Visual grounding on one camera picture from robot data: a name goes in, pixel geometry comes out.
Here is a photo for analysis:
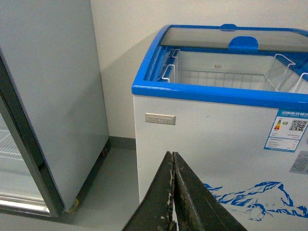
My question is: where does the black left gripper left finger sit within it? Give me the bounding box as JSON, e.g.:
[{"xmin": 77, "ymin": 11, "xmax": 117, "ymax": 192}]
[{"xmin": 123, "ymin": 151, "xmax": 175, "ymax": 231}]

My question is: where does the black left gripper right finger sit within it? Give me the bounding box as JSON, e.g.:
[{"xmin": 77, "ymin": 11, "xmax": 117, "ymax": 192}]
[{"xmin": 173, "ymin": 152, "xmax": 246, "ymax": 231}]

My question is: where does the sliding glass freezer lid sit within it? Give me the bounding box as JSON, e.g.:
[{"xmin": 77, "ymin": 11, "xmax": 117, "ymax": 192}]
[{"xmin": 160, "ymin": 36, "xmax": 308, "ymax": 53}]

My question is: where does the upright glass door fridge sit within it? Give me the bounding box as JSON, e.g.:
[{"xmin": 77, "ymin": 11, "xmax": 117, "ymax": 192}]
[{"xmin": 0, "ymin": 0, "xmax": 110, "ymax": 218}]

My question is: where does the silver brand badge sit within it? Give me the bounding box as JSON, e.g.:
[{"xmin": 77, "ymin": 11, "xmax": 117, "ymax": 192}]
[{"xmin": 145, "ymin": 113, "xmax": 176, "ymax": 125}]

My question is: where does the white chest freezer blue rim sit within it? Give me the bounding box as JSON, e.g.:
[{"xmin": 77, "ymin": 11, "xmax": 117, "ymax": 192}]
[{"xmin": 131, "ymin": 25, "xmax": 308, "ymax": 231}]

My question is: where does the energy label sticker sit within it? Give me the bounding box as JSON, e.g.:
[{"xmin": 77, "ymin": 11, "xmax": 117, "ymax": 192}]
[{"xmin": 264, "ymin": 109, "xmax": 308, "ymax": 153}]

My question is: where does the rear sliding glass lid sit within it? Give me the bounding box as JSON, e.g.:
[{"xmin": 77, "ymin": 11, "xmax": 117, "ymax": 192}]
[{"xmin": 166, "ymin": 24, "xmax": 308, "ymax": 37}]

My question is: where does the white wire freezer basket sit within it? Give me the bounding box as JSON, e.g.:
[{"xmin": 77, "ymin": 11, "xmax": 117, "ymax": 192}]
[{"xmin": 157, "ymin": 49, "xmax": 308, "ymax": 94}]

